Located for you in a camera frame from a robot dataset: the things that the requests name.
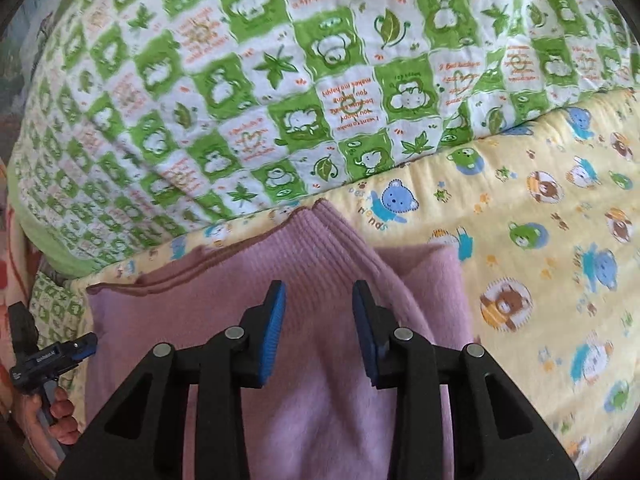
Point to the green checked quilt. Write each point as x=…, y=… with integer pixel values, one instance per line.
x=250, y=85

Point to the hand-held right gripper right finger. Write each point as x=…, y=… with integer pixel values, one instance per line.
x=366, y=332

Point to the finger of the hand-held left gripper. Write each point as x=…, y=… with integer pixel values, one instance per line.
x=86, y=340
x=86, y=352

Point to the green checked pillow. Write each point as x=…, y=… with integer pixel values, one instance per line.
x=52, y=315

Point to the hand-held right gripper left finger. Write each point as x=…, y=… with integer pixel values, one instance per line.
x=272, y=332

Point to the yellow bear print bed sheet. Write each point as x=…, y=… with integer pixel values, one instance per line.
x=540, y=240

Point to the person's left hand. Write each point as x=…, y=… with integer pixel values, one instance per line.
x=62, y=412

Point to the purple knit sweater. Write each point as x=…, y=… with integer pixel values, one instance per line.
x=330, y=270

